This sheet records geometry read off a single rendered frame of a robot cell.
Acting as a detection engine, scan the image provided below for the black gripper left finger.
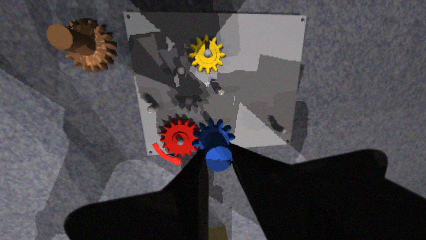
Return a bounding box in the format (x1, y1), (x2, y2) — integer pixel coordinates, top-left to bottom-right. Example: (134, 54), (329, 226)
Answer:
(64, 149), (209, 240)

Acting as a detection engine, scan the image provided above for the red gear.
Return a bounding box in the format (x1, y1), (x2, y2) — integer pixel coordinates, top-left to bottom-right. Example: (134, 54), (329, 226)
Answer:
(160, 118), (200, 157)

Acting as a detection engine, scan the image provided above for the yellow gear with black stripe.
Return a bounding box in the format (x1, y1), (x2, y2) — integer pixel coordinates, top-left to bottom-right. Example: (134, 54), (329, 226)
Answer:
(189, 34), (225, 74)

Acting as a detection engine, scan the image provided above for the orange-brown gear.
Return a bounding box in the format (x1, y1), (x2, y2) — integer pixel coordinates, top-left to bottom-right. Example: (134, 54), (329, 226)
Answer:
(46, 18), (117, 73)

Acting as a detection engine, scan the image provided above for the blue gear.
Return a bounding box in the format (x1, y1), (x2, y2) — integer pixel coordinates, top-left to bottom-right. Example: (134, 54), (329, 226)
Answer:
(192, 118), (235, 172)

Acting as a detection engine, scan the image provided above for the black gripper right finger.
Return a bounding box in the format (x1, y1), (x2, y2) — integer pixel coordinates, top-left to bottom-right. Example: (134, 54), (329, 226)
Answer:
(228, 144), (388, 240)

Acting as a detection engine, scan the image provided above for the red curved arrow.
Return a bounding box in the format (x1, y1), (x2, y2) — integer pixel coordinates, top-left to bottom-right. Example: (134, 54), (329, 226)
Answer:
(153, 143), (181, 166)

